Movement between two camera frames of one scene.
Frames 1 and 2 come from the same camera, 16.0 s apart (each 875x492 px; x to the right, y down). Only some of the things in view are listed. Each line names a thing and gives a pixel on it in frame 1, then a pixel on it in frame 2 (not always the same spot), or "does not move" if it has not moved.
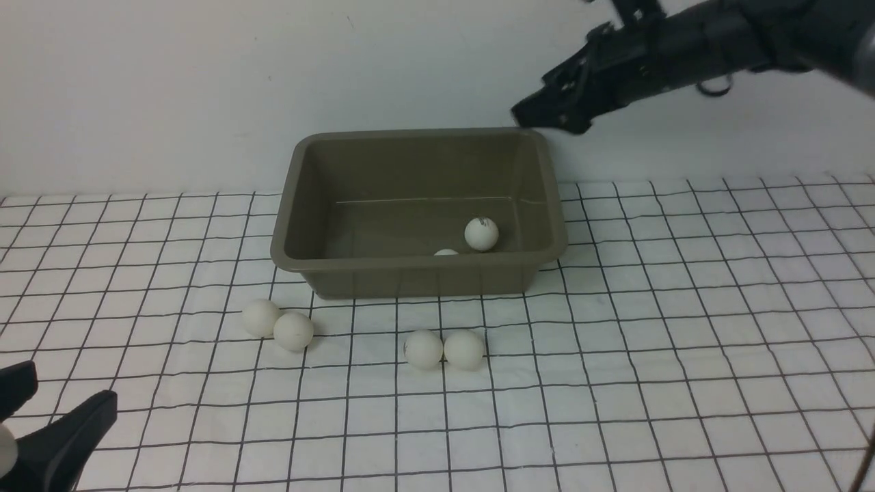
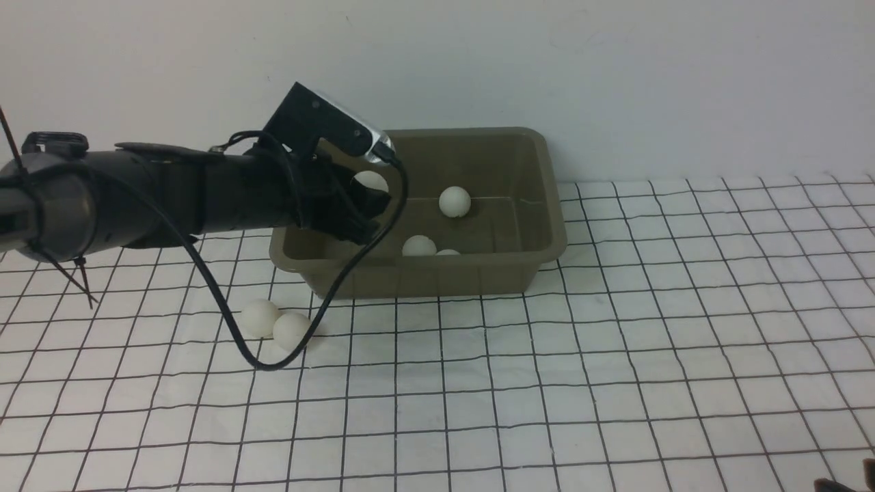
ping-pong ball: (463, 350) -> (454, 201)
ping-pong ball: (293, 331) does not move
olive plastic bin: (361, 212) does not move
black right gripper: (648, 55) -> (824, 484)
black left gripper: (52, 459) -> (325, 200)
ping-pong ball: (424, 350) -> (372, 180)
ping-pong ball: (259, 318) does not move
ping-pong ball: (481, 234) -> (419, 245)
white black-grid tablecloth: (705, 334) does not move
